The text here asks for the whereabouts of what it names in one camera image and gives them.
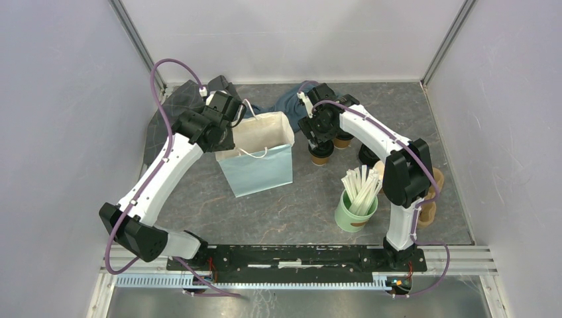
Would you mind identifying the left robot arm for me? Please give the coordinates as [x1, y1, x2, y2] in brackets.
[99, 91, 245, 270]

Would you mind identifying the stack of paper cups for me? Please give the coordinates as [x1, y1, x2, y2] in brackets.
[374, 160, 385, 193]

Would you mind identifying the light blue paper bag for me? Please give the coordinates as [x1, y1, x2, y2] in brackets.
[215, 99, 294, 197]

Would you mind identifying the brown paper coffee cup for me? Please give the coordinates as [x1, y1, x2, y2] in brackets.
[333, 138, 351, 150]

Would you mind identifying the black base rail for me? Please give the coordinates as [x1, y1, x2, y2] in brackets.
[185, 244, 427, 284]

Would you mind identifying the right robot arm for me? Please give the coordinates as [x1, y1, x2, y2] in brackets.
[297, 83, 439, 270]

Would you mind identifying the bundle of wrapped straws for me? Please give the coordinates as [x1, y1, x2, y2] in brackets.
[341, 165, 378, 216]

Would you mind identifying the blue-grey cloth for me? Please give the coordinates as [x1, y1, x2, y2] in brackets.
[251, 80, 318, 121]

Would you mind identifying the brown pulp cup carrier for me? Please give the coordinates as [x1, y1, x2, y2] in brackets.
[418, 168, 445, 229]

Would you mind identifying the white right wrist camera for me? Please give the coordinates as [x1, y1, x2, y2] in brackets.
[297, 91, 313, 118]

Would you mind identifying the grey checked cloth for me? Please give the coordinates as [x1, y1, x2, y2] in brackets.
[142, 75, 241, 166]

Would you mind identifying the stack of black lids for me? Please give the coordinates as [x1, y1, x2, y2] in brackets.
[358, 144, 380, 168]

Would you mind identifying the green cup holding straws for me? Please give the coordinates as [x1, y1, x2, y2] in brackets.
[334, 190, 378, 233]

